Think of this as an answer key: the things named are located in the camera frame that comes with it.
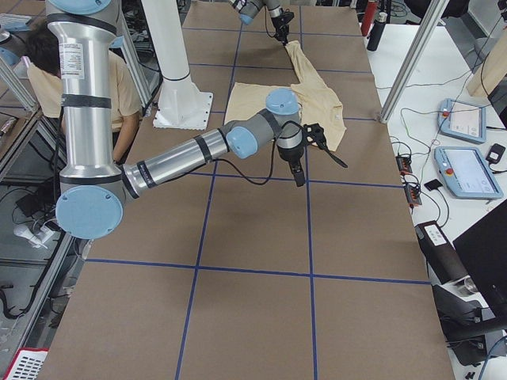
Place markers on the white central pedestal column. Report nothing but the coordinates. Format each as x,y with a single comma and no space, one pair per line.
181,104

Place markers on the near blue teach pendant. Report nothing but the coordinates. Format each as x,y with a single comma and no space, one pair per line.
465,173

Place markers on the red water bottle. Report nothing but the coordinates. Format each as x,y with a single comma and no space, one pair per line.
369,13

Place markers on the red white basket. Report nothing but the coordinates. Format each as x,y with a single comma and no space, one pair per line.
26,364

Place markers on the aluminium frame post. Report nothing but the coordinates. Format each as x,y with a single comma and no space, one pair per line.
422,37

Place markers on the blue teach pendant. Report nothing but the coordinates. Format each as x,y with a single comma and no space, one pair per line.
462,120
465,173

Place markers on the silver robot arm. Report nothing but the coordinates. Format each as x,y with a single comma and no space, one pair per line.
248,9
94,189

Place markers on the seated person in beige shirt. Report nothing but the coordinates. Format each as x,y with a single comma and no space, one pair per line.
80,82

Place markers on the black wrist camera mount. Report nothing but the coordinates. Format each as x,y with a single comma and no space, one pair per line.
313,134

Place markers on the cream long sleeve shirt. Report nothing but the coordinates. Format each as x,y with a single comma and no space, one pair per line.
319,103

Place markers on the black water bottle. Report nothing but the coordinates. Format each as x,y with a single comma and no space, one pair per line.
377,31

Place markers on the black box with label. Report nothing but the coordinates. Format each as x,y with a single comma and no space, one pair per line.
439,252

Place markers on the black monitor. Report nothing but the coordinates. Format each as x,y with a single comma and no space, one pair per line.
482,251

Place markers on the far blue teach pendant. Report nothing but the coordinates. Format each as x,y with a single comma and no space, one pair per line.
462,120

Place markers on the black power adapter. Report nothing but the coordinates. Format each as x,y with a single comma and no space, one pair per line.
495,153

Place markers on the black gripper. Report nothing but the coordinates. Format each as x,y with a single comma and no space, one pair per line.
288,153
282,24

